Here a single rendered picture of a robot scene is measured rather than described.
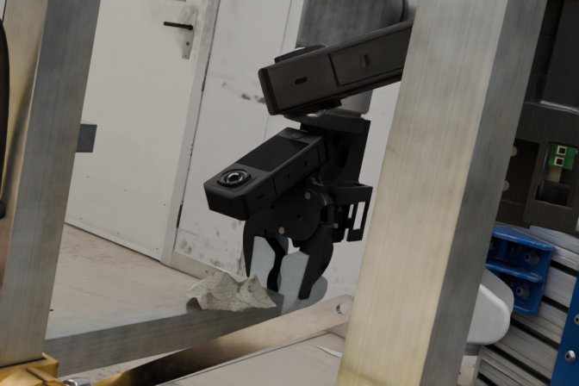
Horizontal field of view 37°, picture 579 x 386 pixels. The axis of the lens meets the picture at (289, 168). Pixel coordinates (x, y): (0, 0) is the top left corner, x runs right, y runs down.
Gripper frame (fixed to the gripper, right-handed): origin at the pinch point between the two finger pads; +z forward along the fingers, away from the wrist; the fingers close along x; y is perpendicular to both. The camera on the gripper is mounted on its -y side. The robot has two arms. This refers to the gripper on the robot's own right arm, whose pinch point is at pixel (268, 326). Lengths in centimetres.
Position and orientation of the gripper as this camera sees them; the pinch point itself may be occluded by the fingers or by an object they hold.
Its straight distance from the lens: 79.4
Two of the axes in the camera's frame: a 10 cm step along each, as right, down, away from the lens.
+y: 6.0, 0.0, 8.0
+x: -7.8, -2.4, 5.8
